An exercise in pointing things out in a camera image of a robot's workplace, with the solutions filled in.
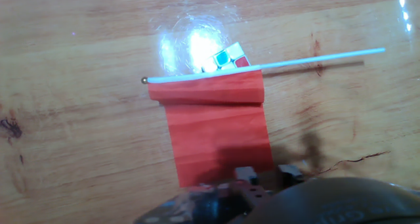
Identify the white multicolour puzzle cube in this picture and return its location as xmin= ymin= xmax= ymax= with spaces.
xmin=200 ymin=41 xmax=252 ymax=74

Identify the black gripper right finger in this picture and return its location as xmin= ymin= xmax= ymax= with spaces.
xmin=278 ymin=164 xmax=305 ymax=187

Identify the glossy wooden board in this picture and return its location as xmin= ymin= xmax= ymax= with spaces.
xmin=0 ymin=0 xmax=420 ymax=224

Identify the red paper flag white stick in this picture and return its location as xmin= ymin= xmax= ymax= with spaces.
xmin=140 ymin=47 xmax=387 ymax=188

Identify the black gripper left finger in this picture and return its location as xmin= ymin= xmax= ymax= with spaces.
xmin=234 ymin=166 xmax=259 ymax=186

